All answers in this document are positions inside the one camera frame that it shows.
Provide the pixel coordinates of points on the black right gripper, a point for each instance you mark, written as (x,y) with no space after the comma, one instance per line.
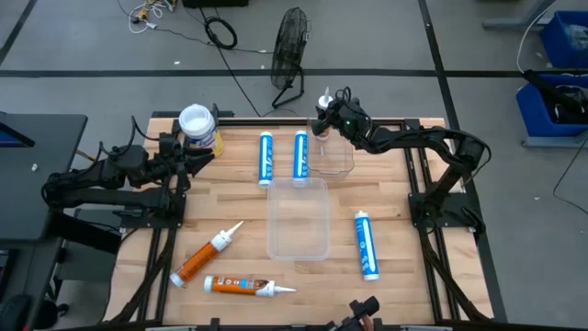
(351,122)

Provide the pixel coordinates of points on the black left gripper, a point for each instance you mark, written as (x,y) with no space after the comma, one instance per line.
(167,158)

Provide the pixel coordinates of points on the blue silicone sealant tube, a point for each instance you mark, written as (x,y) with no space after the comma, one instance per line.
(300,154)
(265,158)
(366,246)

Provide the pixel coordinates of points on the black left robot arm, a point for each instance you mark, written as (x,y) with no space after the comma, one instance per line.
(92,195)

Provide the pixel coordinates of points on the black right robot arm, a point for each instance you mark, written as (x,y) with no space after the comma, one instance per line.
(436,138)

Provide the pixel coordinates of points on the Lysol wipes canister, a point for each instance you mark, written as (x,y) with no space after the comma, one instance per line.
(198,124)

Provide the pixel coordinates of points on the small clear plastic container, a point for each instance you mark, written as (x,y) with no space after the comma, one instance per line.
(335,158)

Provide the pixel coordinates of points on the black floor fan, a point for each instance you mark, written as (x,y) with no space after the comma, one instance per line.
(289,46)

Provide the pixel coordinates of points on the large clear plastic bin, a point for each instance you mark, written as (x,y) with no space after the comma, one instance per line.
(298,220)

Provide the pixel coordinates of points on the black equipment case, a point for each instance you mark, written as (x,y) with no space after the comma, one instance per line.
(216,3)

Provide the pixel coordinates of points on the black desk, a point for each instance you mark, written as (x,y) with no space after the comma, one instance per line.
(37,184)

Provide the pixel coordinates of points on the black monitor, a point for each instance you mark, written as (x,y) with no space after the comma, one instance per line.
(14,133)

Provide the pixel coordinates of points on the blue storage bin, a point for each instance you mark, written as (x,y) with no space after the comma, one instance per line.
(535,115)
(562,46)

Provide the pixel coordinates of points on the black table-level camera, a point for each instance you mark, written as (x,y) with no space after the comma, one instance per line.
(360,308)

